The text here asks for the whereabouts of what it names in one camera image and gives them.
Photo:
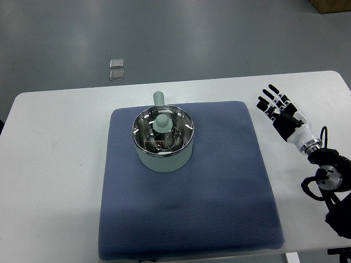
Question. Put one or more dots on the black object at bottom edge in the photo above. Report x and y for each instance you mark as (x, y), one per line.
(344, 254)

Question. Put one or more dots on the lower floor outlet plate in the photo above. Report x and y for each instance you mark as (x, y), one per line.
(116, 75)

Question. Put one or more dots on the floor outlet plate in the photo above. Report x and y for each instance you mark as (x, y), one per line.
(116, 75)
(116, 63)

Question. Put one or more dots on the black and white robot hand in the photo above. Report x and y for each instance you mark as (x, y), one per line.
(290, 123)

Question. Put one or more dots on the brown cardboard box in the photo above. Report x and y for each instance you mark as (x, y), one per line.
(331, 6)

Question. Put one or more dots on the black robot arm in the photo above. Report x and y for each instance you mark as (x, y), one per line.
(331, 177)

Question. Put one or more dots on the upper floor outlet plate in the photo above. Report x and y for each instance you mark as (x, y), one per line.
(116, 63)

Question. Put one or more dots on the blue fabric mat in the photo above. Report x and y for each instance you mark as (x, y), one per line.
(220, 201)

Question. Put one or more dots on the pale green pot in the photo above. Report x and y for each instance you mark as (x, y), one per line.
(165, 164)

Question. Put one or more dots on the glass lid with green knob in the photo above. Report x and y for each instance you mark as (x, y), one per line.
(163, 131)

